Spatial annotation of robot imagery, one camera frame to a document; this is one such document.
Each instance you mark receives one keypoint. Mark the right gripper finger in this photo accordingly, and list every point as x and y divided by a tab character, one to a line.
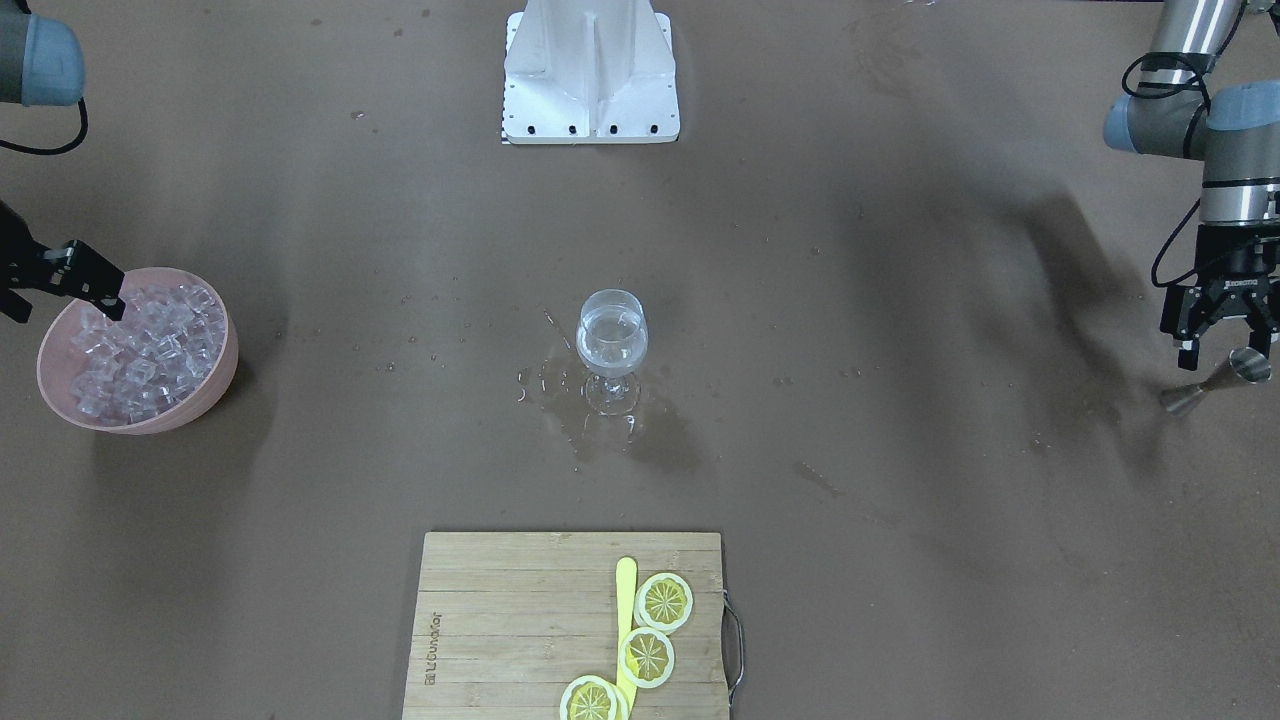
86	275

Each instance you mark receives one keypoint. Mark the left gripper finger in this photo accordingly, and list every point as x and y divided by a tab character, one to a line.
1189	311
1259	311

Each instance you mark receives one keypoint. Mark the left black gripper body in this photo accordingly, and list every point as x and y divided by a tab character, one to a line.
1243	258

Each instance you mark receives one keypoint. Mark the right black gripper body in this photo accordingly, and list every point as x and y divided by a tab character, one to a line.
18	262

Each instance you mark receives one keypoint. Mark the steel jigger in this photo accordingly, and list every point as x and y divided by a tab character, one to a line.
1243	367

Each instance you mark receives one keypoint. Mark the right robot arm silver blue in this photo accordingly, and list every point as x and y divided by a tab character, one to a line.
42	64

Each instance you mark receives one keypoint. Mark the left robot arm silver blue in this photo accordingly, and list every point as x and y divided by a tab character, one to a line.
1167	109

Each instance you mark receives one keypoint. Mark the pile of ice cubes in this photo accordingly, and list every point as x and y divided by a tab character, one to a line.
161	351

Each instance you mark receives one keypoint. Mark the clear wine glass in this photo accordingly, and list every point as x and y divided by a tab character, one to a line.
611	341

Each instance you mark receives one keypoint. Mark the pink bowl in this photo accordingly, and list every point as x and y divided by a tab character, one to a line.
58	364

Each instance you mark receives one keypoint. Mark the bamboo cutting board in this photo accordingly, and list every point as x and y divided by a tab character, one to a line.
504	621

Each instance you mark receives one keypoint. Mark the lemon slice far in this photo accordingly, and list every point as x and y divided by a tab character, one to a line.
663	602

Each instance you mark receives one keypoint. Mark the lemon slice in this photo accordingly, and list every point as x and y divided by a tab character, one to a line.
663	602
591	697
646	658

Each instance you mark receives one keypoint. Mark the yellow plastic knife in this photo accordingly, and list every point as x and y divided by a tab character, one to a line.
625	585

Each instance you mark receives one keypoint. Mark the lemon slice middle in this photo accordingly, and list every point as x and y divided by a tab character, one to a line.
646	658

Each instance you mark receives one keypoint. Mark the lemon slice near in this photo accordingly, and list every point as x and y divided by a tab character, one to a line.
591	697

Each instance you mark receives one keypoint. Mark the white pedestal column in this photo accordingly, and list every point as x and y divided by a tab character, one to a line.
589	72

